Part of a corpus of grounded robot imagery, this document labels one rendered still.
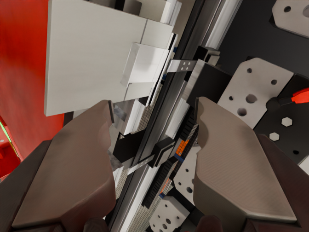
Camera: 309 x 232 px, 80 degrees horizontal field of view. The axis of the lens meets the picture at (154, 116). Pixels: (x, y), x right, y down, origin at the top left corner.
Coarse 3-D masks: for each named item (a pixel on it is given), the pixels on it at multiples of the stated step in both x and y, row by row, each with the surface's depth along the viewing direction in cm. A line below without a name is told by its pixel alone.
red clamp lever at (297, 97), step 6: (300, 90) 26; (306, 90) 25; (288, 96) 27; (294, 96) 26; (300, 96) 25; (306, 96) 25; (270, 102) 27; (276, 102) 27; (282, 102) 27; (288, 102) 27; (300, 102) 26; (270, 108) 27; (276, 108) 27
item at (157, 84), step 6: (174, 36) 44; (174, 42) 45; (168, 48) 46; (168, 54) 47; (168, 60) 48; (162, 72) 49; (156, 84) 51; (156, 90) 52; (150, 96) 51; (144, 102) 52; (150, 102) 53
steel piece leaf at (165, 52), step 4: (164, 52) 44; (164, 56) 45; (160, 60) 45; (164, 60) 46; (160, 64) 46; (160, 68) 47; (156, 72) 46; (156, 76) 47; (152, 80) 47; (156, 80) 48
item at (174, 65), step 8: (200, 48) 58; (208, 48) 59; (200, 56) 58; (208, 56) 58; (216, 56) 61; (168, 64) 49; (176, 64) 51; (184, 64) 54; (192, 64) 58; (184, 80) 64
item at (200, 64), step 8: (200, 64) 41; (208, 64) 39; (192, 72) 43; (200, 72) 41; (208, 72) 40; (216, 72) 39; (224, 72) 38; (192, 80) 43; (200, 80) 41; (208, 80) 40; (216, 80) 39; (224, 80) 38; (192, 88) 43; (200, 88) 42; (208, 88) 40; (216, 88) 39; (224, 88) 38; (184, 96) 45; (192, 96) 43; (200, 96) 42; (208, 96) 41; (216, 96) 40; (192, 104) 44
